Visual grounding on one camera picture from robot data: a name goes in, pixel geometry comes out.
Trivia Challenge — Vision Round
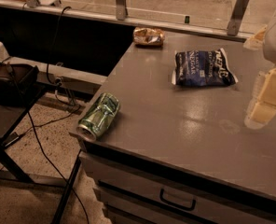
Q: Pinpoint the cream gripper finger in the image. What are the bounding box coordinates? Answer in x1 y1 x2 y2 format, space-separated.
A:
243 26 267 50
244 65 276 130

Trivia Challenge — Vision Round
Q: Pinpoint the blue chip bag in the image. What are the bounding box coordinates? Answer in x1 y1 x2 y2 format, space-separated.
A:
172 49 238 87

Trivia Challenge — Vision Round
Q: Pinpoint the brown snack bag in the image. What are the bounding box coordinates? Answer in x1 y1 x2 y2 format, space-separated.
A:
133 27 165 47

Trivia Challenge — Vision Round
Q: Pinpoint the crushed green can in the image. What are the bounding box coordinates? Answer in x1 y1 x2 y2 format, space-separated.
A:
76 92 120 142

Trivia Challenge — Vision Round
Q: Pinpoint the grey cabinet drawer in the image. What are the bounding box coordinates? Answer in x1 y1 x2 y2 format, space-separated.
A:
79 152 276 224

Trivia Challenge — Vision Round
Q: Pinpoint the black side table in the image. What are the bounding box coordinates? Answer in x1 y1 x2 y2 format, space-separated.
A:
0 63 83 224

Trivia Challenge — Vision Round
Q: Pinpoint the black drawer handle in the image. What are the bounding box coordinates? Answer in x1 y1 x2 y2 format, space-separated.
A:
159 189 197 211

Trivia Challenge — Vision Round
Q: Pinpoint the black hanging cable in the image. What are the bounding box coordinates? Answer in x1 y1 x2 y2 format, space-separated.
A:
45 6 73 86

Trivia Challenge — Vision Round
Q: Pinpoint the black floor cable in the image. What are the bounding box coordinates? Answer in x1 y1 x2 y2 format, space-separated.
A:
4 63 90 224

